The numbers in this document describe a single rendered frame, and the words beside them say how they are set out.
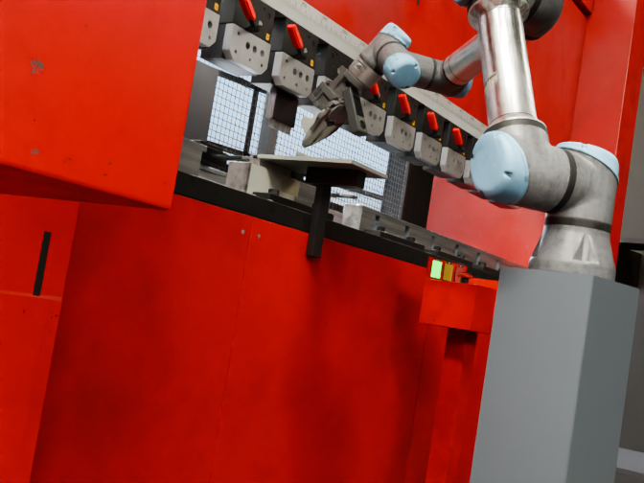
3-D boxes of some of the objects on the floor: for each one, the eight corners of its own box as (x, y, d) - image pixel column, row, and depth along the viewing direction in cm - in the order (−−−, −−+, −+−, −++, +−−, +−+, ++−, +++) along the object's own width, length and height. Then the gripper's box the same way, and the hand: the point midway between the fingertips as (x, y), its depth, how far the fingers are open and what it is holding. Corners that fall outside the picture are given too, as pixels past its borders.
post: (214, 473, 349) (300, -48, 364) (203, 471, 351) (288, -47, 367) (221, 473, 353) (307, -43, 368) (211, 470, 356) (296, -42, 371)
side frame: (568, 508, 399) (639, -18, 416) (389, 464, 444) (461, -9, 462) (585, 503, 420) (652, 3, 438) (413, 462, 465) (480, 10, 483)
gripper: (356, 72, 235) (299, 134, 241) (336, 60, 227) (279, 125, 233) (375, 93, 231) (317, 156, 237) (356, 82, 223) (298, 148, 229)
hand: (308, 145), depth 233 cm, fingers closed
